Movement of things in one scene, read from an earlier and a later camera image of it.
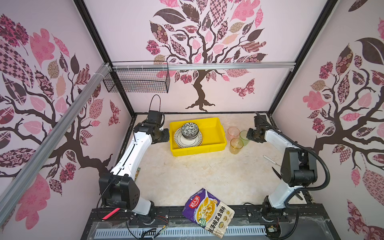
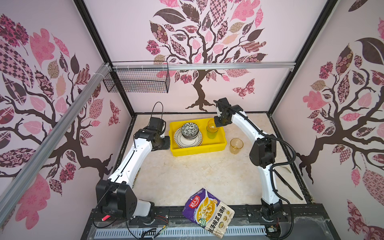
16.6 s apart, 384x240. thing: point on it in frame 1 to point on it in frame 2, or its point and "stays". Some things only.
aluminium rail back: x=148 y=66 stays
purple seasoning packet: x=204 y=209 stays
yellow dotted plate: x=183 y=143 stays
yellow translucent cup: x=236 y=145 stays
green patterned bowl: x=190 y=130 stays
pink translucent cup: x=233 y=132 to x=211 y=127
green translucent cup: x=243 y=136 to x=211 y=135
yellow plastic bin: x=212 y=131 stays
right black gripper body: x=251 y=135 to x=219 y=121
